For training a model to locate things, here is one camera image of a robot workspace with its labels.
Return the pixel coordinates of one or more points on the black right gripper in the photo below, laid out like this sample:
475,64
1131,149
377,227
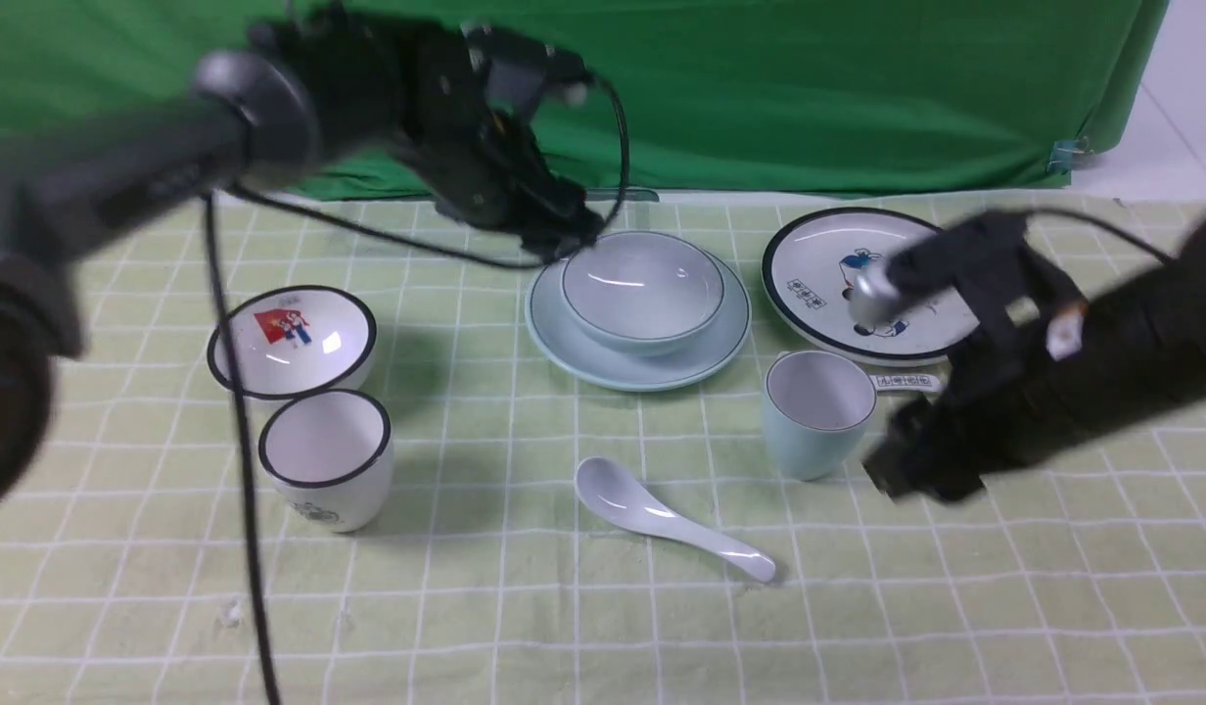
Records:
1028,313

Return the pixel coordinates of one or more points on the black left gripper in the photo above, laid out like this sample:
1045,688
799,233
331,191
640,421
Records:
471,97

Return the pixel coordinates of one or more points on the light blue cup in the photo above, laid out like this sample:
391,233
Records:
816,409

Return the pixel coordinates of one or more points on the light blue bowl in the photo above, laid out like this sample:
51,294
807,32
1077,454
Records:
642,292

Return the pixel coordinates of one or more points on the light blue ceramic spoon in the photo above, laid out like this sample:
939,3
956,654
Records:
613,494

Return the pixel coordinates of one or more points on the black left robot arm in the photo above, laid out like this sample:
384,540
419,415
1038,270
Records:
298,97

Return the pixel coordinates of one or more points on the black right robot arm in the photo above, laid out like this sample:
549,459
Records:
1045,369

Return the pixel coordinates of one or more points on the white patterned ceramic spoon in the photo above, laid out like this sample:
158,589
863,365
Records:
930,385

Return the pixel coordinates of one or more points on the blue clip on backdrop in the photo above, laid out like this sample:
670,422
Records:
1067,156

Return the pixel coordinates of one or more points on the white plate cartoon print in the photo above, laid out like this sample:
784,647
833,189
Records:
809,271

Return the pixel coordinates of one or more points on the light blue plate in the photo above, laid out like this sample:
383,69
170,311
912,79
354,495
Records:
560,340

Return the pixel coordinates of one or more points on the green backdrop cloth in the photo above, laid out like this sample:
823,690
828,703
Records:
830,97

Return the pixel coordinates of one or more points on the white bowl black rim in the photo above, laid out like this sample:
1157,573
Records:
299,340

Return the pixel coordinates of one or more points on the white cup black rim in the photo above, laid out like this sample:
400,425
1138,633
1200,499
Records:
330,455

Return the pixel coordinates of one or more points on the green checkered tablecloth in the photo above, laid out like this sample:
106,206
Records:
486,581

